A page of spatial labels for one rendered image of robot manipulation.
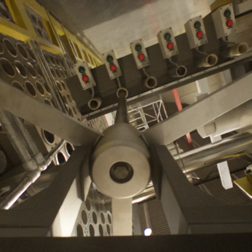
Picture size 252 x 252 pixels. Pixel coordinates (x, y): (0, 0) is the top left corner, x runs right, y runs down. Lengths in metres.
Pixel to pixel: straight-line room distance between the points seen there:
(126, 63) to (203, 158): 0.75
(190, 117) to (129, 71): 1.01
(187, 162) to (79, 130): 1.04
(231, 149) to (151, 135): 1.10
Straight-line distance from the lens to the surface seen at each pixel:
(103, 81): 1.16
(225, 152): 1.23
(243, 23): 1.45
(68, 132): 0.16
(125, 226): 0.20
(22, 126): 0.78
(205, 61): 1.11
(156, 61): 1.18
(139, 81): 1.19
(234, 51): 1.20
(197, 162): 1.18
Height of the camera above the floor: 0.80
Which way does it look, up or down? 14 degrees up
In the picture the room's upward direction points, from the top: 159 degrees clockwise
